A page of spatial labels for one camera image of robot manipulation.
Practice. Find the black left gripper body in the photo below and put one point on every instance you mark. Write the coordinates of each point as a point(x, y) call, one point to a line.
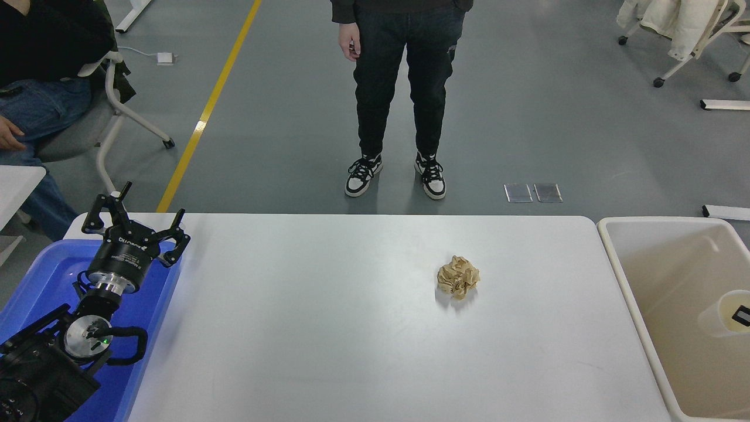
point(126, 261)

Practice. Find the white paper cup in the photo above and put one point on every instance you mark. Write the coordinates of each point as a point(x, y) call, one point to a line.
point(715, 319)

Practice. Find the tan paper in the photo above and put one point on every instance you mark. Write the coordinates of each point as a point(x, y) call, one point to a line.
point(458, 276)

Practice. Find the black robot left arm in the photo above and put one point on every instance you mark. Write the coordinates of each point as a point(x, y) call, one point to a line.
point(35, 375)

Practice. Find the person's hand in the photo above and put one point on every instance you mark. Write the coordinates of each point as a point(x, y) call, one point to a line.
point(9, 135)

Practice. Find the person's right hand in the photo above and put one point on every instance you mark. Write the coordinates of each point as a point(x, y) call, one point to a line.
point(349, 42)

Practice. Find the blue plastic tray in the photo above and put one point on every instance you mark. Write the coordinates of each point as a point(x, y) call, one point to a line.
point(47, 275)

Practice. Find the large pale plastic bin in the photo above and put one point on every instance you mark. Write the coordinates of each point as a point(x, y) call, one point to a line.
point(662, 328)

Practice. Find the grey office chair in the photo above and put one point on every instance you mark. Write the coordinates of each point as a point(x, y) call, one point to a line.
point(76, 132)

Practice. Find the small white side table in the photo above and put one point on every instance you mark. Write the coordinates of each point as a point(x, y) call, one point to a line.
point(17, 187)

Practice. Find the white table foot bar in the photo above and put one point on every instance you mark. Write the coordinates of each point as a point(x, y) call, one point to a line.
point(133, 14)
point(726, 104)
point(726, 212)

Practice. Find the dark green jacket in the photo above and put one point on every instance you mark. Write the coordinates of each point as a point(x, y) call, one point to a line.
point(120, 79)

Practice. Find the white power adapter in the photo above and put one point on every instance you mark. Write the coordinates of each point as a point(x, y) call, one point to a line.
point(165, 58)

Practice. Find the person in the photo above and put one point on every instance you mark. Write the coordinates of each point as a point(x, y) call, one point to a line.
point(35, 41)
point(381, 70)

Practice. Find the metal floor plate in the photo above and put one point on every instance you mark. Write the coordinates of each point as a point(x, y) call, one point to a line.
point(548, 192)
point(518, 193)

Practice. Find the white wheeled chair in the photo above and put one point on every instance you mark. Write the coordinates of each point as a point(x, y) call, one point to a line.
point(688, 61)

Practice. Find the cream coat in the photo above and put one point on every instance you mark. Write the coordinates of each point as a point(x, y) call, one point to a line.
point(674, 20)

